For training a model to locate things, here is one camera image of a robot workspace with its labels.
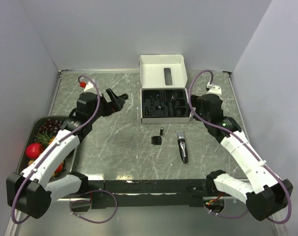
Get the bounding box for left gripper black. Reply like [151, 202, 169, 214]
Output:
[89, 88, 125, 122]

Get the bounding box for silver black hair clipper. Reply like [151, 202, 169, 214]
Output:
[175, 131, 188, 164]

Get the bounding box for small oil bottle black cap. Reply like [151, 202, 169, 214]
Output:
[160, 127, 164, 136]

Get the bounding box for black comb guard attachment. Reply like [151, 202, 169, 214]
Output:
[151, 136, 162, 146]

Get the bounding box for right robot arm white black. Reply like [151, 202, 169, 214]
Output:
[190, 93, 293, 221]

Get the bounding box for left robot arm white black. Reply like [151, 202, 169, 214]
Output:
[6, 88, 128, 219]

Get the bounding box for black plastic insert tray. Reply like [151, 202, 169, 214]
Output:
[141, 89, 190, 118]

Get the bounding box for white cardboard clipper box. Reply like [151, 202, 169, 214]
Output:
[139, 55, 191, 124]

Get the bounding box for dark red grape bunch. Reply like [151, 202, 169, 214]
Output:
[38, 119, 64, 134]

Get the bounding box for orange pineapple toy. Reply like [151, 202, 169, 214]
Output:
[34, 131, 56, 147]

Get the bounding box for small red orange fruits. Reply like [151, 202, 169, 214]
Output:
[27, 160, 64, 177]

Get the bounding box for red apple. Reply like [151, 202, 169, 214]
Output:
[26, 143, 44, 160]

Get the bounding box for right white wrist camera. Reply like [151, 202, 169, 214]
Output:
[206, 83, 222, 97]

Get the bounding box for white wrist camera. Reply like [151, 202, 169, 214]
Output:
[80, 81, 97, 94]
[206, 83, 222, 97]

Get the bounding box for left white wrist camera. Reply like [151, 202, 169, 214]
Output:
[80, 81, 97, 94]

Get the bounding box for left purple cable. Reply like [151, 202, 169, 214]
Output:
[10, 75, 101, 224]

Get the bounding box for purple cable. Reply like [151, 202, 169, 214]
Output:
[188, 69, 293, 224]
[10, 75, 101, 224]

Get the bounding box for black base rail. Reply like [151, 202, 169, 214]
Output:
[69, 179, 219, 209]

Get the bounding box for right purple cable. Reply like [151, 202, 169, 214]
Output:
[188, 69, 293, 224]

